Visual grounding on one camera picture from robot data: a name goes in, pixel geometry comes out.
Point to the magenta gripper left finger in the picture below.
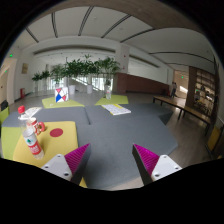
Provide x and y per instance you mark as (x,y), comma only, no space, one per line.
(71,166)

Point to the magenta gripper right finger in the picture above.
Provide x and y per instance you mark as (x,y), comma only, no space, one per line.
(151,166)

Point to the wooden bookshelf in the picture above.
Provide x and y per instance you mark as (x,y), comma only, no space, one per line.
(201,91)

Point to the red blue white cube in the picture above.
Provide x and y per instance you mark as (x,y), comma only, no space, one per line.
(61,94)

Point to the red round coaster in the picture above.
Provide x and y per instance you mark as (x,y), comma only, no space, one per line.
(57,132)

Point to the white paper sheet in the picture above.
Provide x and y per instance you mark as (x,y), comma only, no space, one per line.
(32,111)

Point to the long wooden bench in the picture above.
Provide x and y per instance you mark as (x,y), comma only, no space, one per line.
(183,109)

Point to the red fire extinguisher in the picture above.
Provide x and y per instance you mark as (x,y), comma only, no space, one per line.
(22,93)

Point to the yellow table mat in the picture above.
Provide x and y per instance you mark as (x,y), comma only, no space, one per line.
(51,146)

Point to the small clear bottle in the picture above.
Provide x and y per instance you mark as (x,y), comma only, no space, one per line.
(108,93)

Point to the potted green plant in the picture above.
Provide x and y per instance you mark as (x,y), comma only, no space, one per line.
(88,69)

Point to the person standing far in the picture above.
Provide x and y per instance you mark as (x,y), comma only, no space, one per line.
(174,88)

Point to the clear water bottle red cap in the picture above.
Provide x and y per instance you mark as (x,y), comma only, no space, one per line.
(28,134)

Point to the red white mug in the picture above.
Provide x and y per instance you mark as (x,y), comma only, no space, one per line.
(38,127)

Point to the open white booklet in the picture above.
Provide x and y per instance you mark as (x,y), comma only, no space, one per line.
(116,109)

